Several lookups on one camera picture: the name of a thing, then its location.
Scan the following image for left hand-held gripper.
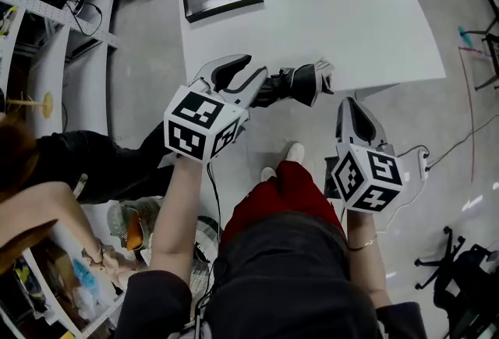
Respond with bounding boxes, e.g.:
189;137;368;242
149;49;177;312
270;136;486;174
163;53;270;164

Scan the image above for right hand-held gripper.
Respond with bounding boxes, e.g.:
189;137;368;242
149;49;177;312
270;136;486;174
324;96;407;214

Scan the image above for black umbrella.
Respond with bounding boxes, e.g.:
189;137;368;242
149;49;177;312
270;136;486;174
249;56;336;109

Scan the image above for person's right forearm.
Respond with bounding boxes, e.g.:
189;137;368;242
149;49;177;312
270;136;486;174
345;208;393;309

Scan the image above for person's left forearm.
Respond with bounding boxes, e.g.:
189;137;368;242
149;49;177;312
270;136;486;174
150;154;206;286

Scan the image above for white power strip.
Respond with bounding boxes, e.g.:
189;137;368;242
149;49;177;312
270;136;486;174
417;149;430;181

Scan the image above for red trousers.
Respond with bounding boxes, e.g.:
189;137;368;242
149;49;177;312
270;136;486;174
220;160;346;249

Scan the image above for white table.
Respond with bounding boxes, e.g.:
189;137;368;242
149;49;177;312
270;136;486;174
177;0;448;104

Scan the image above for white shelf rack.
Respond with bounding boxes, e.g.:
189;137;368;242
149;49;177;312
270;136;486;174
0;0;120;339

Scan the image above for black metal stool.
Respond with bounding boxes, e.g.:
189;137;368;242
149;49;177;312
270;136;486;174
465;17;499;91

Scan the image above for metal mesh colander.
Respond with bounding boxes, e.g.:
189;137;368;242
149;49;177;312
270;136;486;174
107;200;157;253

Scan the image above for wooden stand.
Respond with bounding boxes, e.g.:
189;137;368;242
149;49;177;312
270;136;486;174
5;91;55;120

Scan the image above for black top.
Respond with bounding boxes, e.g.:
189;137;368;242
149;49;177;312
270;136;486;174
124;212;430;339

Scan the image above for black office chair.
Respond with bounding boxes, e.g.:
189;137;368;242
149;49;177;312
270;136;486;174
413;226;499;339

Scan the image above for light blue plastic bag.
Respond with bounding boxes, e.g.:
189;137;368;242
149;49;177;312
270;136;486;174
72;257;99;292

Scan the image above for black floor cable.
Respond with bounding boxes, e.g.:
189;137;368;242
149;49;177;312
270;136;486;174
397;113;499;171

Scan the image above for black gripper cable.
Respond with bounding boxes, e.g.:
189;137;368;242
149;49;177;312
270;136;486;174
205;161;224;238

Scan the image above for thin gold bracelet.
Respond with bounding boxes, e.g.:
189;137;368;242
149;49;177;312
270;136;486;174
345;234;379;252

